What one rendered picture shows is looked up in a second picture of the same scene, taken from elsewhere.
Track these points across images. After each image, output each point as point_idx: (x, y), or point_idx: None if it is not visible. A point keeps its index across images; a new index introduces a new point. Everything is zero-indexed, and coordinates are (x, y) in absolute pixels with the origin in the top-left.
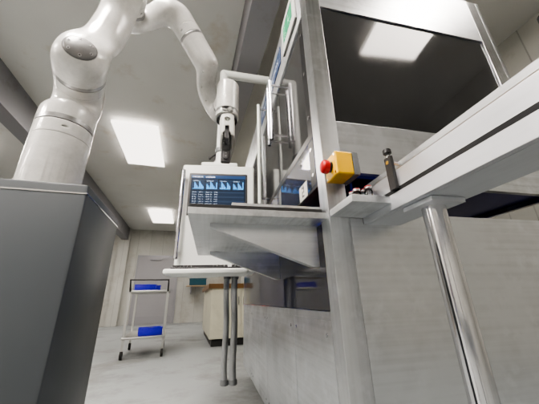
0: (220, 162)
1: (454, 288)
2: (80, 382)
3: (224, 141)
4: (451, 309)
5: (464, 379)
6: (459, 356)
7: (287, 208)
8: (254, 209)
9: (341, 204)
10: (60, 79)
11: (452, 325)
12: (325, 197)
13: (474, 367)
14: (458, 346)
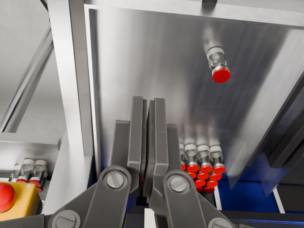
0: (154, 97)
1: (6, 106)
2: None
3: (48, 225)
4: (16, 94)
5: (33, 68)
6: (28, 76)
7: (79, 109)
8: (52, 35)
9: (16, 138)
10: None
11: (21, 88)
12: (61, 168)
13: (23, 74)
14: (25, 79)
